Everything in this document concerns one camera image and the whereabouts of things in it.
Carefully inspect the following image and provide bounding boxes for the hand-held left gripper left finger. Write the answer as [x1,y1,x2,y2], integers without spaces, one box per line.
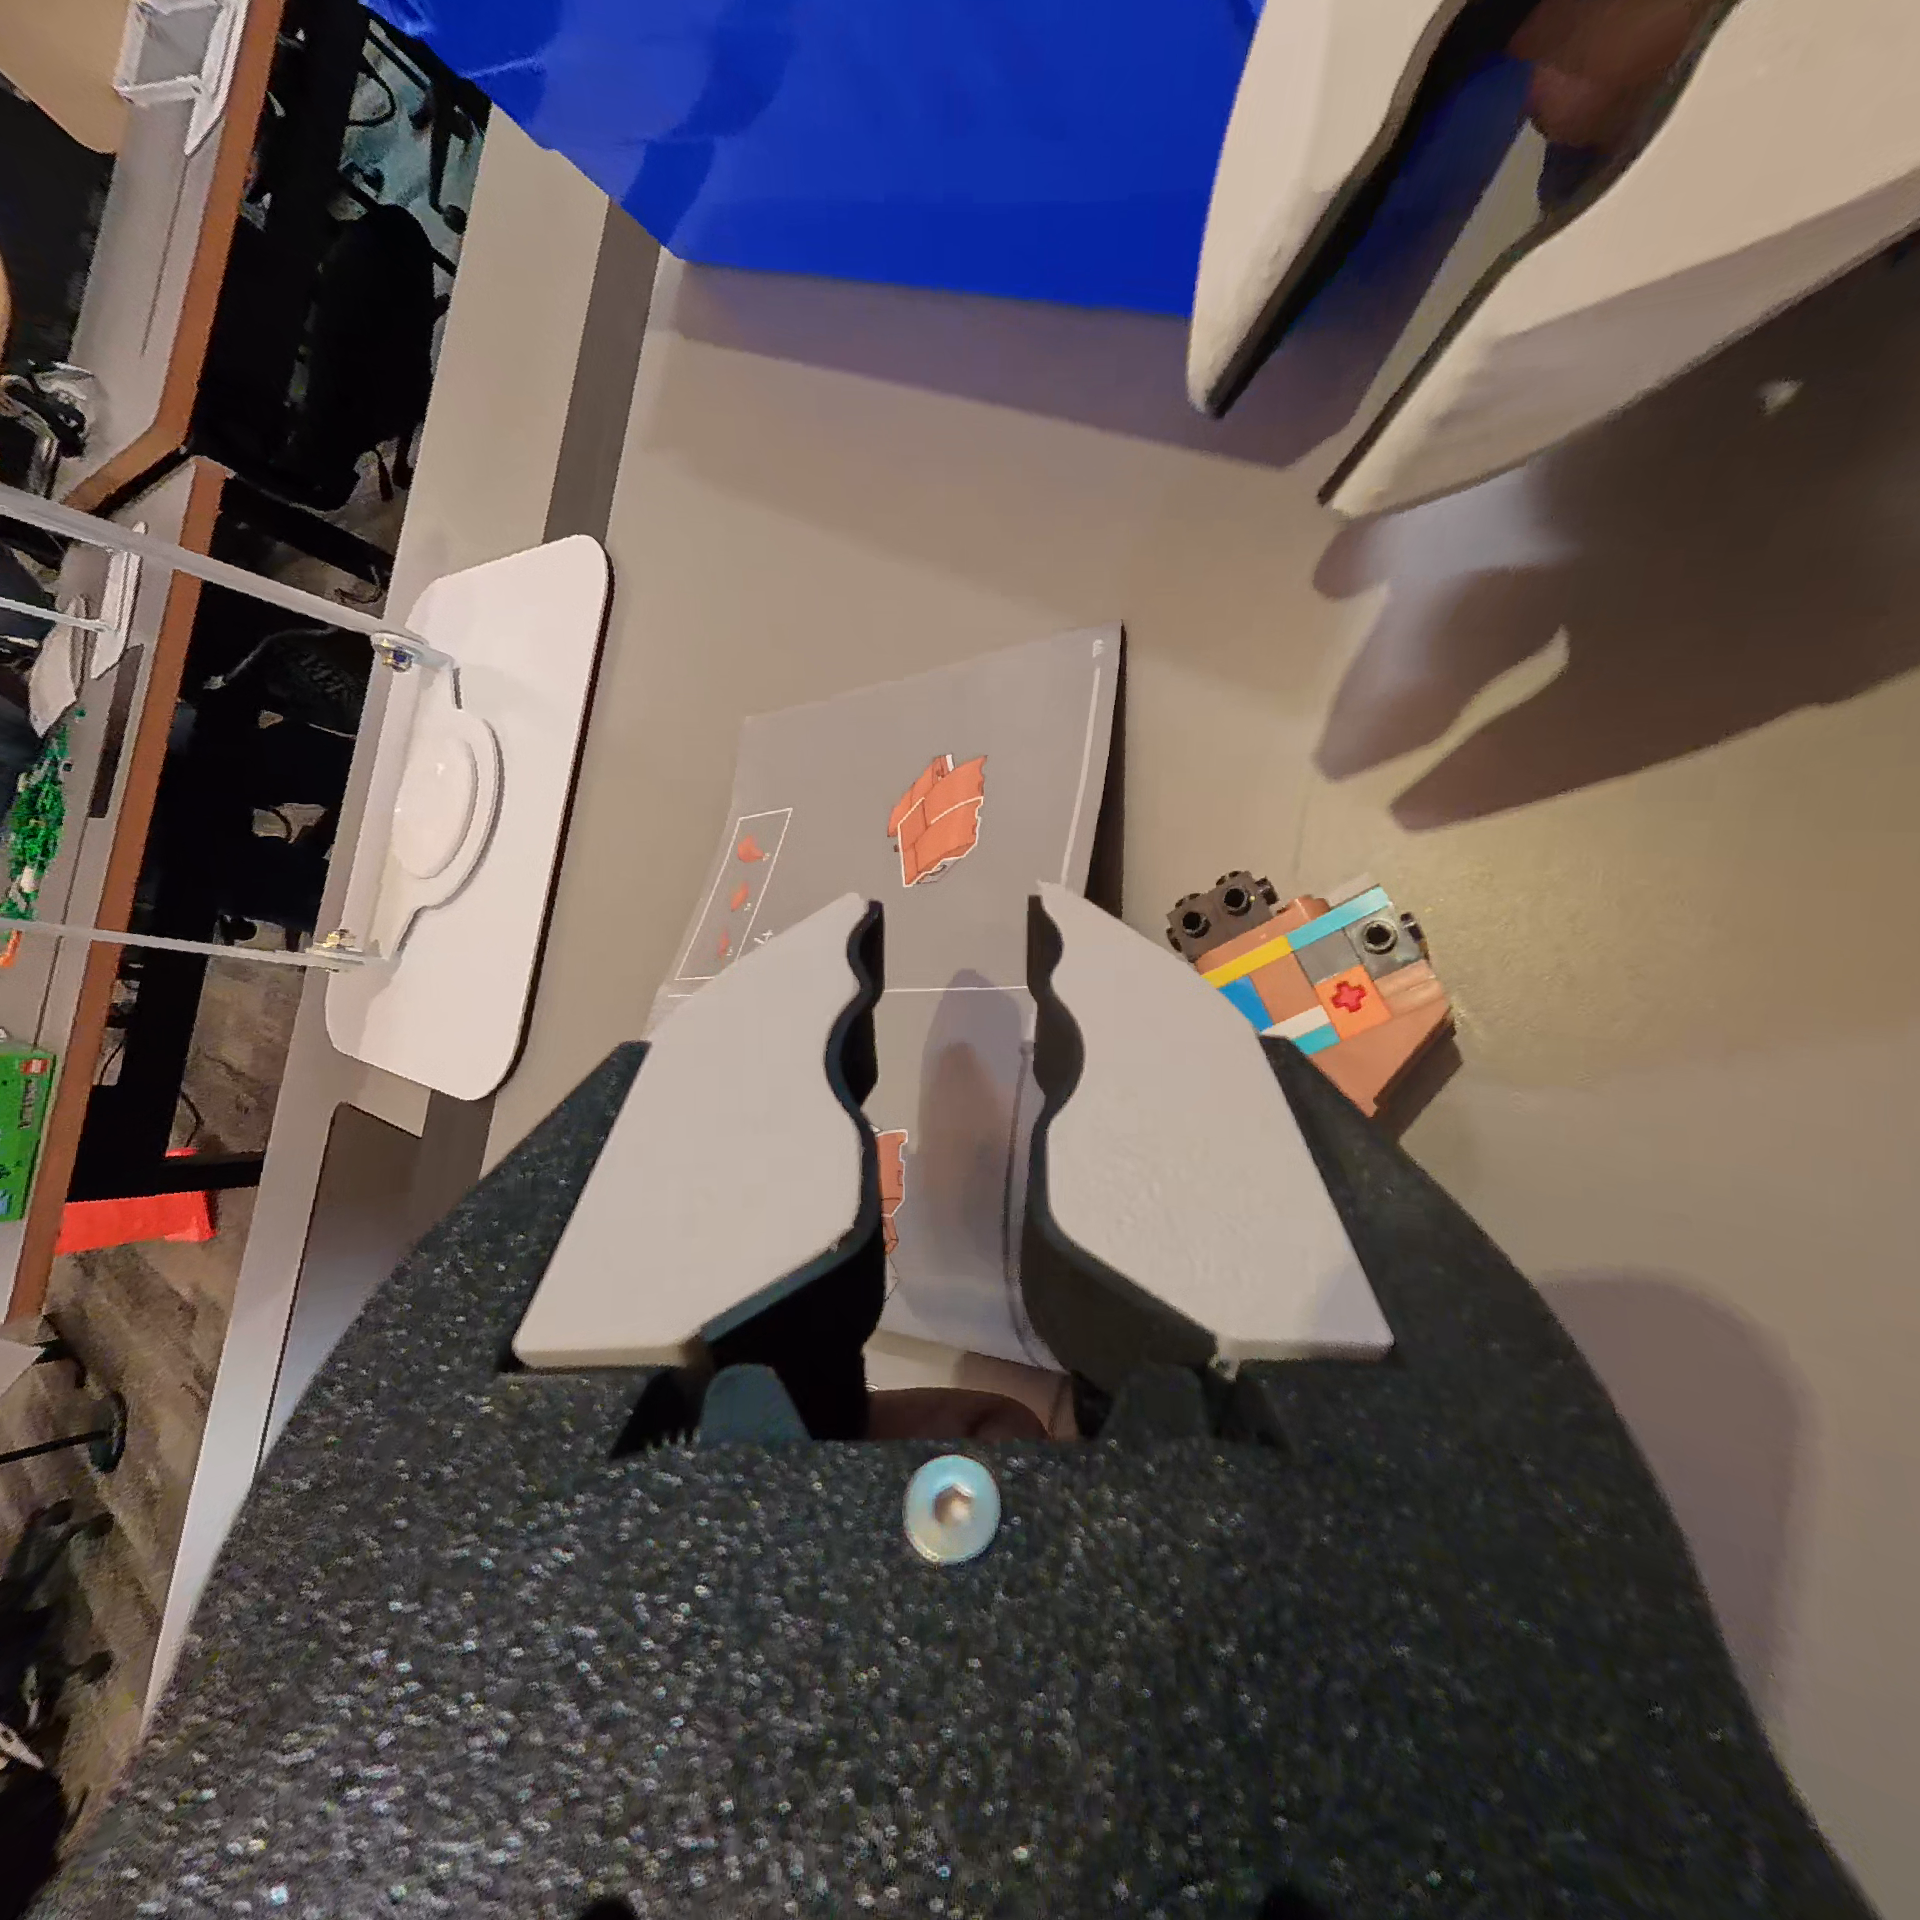
[513,894,888,1445]

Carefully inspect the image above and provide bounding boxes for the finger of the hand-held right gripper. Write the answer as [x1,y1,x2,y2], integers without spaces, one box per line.
[1321,0,1920,520]
[1187,0,1487,418]

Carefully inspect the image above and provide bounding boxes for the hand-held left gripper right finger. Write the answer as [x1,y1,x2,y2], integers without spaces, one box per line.
[1025,884,1399,1441]

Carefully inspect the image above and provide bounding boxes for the colourful striped brick model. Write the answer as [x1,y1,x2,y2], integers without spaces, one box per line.
[1166,870,1456,1119]

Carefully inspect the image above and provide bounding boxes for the blue plastic bin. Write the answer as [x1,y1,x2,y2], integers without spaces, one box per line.
[358,0,1533,322]

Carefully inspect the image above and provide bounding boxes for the person's left hand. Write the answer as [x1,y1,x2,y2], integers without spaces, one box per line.
[870,1387,1078,1447]

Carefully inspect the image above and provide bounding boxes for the grey instruction booklet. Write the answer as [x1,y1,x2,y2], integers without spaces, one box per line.
[647,621,1128,1373]

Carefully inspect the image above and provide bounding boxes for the white rounded board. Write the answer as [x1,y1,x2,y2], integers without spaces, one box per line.
[325,537,615,1104]

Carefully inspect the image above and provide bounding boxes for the red plastic piece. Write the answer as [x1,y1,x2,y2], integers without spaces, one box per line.
[55,1190,205,1259]

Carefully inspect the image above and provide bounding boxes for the green toy box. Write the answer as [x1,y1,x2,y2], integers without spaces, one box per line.
[0,1040,61,1224]

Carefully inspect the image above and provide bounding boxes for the pile of green bricks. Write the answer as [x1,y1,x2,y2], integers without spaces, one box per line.
[0,718,82,920]

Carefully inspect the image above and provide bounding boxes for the long office table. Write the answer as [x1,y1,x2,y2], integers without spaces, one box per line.
[0,0,288,1331]

